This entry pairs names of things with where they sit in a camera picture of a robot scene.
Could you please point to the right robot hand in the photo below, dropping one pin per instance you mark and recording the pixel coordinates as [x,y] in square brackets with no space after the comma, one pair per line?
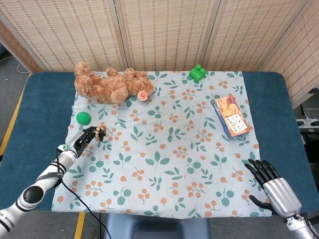
[281,191]

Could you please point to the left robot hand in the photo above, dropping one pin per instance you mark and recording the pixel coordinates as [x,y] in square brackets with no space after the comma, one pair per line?
[79,144]

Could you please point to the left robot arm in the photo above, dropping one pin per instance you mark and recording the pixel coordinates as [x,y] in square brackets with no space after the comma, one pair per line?
[32,194]

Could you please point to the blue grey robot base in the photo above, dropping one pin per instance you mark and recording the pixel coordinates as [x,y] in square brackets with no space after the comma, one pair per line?
[157,227]

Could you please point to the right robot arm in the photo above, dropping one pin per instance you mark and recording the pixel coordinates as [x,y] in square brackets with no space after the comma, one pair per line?
[301,226]

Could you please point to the green ball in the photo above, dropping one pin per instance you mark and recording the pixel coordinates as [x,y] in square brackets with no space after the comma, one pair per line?
[83,118]

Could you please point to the brown plush teddy bear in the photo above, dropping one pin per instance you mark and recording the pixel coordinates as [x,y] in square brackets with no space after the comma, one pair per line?
[99,85]

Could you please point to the round red hang tag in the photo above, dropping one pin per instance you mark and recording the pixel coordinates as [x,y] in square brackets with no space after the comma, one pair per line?
[142,95]

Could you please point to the floral leaf fruit tablecloth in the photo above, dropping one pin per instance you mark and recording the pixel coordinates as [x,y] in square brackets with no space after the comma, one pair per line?
[162,161]

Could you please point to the blue orange biscuit box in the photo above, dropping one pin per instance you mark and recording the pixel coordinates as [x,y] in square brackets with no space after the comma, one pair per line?
[233,117]

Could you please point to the green toy building block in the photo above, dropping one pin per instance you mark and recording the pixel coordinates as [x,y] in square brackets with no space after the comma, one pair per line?
[197,73]

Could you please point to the woven folding screen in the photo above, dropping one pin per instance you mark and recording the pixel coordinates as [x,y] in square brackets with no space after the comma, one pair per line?
[162,32]

